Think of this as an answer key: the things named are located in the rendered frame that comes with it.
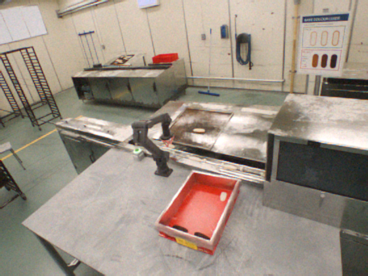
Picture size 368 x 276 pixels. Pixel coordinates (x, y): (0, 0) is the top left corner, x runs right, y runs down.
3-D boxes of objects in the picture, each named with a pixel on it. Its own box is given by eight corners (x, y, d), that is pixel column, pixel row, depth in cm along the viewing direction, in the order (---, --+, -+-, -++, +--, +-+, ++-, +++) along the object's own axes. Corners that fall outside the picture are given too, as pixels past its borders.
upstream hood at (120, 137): (56, 128, 269) (53, 122, 264) (68, 121, 281) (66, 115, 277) (124, 148, 201) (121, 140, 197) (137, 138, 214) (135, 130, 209)
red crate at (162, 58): (152, 63, 513) (151, 57, 507) (160, 59, 539) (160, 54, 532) (171, 62, 488) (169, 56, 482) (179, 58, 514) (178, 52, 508)
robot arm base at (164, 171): (154, 174, 167) (167, 177, 161) (151, 165, 163) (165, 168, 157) (160, 167, 173) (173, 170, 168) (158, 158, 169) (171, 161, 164)
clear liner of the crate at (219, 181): (155, 236, 119) (151, 225, 114) (193, 179, 154) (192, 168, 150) (213, 257, 103) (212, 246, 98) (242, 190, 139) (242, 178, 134)
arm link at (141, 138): (127, 141, 126) (143, 141, 124) (131, 119, 131) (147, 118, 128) (156, 163, 166) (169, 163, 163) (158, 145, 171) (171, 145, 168)
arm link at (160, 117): (131, 131, 132) (148, 131, 129) (130, 121, 130) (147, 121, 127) (158, 119, 172) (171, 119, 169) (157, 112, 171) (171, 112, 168)
